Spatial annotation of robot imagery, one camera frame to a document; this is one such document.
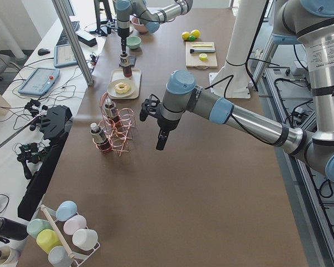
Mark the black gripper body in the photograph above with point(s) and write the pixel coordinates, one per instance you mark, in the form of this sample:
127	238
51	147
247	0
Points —
166	124
123	33

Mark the tea bottle white cap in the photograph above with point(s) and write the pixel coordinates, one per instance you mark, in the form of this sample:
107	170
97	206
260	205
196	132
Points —
126	66

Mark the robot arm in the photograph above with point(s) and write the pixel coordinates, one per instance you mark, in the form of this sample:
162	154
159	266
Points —
311	23
151	20

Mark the tea bottle in rack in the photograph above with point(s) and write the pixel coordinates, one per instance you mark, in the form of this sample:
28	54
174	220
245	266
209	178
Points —
99	138
111	110

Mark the green bowl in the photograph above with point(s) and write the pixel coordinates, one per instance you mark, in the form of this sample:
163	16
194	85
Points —
133	42

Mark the pink bowl with ice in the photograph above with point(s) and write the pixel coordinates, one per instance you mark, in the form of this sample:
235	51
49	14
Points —
138	26

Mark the grey folded cloth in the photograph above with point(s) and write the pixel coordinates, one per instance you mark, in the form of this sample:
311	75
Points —
132	60

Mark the white round plate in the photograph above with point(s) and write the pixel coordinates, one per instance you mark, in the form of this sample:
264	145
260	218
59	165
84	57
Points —
112	93

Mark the glazed donut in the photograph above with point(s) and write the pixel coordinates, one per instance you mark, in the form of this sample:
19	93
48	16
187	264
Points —
121	88

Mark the whole lemon outer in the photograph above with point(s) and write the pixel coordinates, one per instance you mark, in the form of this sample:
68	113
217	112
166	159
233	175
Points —
185	35

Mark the blue teach pendant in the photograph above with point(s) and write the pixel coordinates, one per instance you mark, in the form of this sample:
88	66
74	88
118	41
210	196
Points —
39	81
64	56

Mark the green lime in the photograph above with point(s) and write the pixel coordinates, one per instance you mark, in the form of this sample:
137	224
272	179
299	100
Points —
191	38

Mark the wooden cutting board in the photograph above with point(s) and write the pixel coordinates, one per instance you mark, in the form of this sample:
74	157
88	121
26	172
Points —
192	60

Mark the yellow plastic knife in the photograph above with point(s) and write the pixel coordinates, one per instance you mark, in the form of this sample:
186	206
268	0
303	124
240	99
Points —
202	45

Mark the black computer mouse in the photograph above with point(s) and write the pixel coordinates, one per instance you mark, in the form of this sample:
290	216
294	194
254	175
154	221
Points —
43	51

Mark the blue cup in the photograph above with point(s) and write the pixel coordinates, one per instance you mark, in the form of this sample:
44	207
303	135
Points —
66	210

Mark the pink cup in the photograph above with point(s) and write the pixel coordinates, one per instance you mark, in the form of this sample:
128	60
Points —
73	224

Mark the white cup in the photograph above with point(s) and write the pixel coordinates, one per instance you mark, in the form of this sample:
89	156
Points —
85	239

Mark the green cup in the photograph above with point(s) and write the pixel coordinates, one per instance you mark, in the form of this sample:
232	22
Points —
35	226

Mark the yellow cup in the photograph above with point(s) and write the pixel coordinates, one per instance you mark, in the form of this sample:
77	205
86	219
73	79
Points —
47	240

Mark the grey cup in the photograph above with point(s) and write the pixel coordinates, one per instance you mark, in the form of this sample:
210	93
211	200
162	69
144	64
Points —
58	257

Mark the black thermos bottle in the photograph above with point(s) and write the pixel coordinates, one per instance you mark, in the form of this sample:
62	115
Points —
11	230

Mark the copper wire bottle rack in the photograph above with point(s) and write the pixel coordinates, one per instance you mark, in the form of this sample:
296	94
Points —
120	133

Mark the aluminium frame post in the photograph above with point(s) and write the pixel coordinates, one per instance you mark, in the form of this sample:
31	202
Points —
64	17

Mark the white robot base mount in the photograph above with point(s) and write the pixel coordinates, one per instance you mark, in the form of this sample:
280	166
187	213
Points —
232	79

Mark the white wire cup rack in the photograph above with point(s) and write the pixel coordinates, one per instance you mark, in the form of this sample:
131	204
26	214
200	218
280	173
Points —
78	255

